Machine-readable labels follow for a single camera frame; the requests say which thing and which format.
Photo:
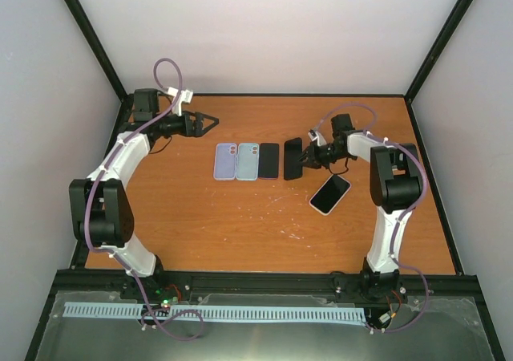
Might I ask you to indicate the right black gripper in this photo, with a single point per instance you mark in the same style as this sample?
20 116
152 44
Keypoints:
313 162

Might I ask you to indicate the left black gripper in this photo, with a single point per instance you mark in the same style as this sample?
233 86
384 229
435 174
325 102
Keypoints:
196 123

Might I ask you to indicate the lilac phone case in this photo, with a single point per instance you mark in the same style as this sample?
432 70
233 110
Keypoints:
225 162

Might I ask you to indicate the purple phone black screen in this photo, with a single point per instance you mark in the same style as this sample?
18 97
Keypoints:
268 167

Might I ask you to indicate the light blue phone case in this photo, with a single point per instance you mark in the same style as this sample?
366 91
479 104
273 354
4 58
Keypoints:
247 161

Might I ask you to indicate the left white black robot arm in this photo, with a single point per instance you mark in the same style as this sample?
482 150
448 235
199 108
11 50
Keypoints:
100 210

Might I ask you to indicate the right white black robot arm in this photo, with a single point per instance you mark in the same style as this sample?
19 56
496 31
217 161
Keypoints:
398 182

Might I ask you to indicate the phone in white case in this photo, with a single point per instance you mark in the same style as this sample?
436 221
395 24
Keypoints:
327 197

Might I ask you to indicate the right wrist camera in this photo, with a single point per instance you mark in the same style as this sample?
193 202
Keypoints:
316 137

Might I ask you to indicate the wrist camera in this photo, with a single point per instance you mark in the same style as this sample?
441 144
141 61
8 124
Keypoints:
179 98
316 137

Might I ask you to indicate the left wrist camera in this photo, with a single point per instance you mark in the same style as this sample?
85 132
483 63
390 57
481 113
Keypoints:
179 98

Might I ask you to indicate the black mounting rail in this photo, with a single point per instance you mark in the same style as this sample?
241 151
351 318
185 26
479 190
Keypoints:
335 287

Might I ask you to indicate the black enclosure frame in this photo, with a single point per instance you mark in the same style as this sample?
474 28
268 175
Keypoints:
458 284

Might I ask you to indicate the light blue cable duct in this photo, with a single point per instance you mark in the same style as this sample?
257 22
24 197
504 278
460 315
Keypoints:
224 314

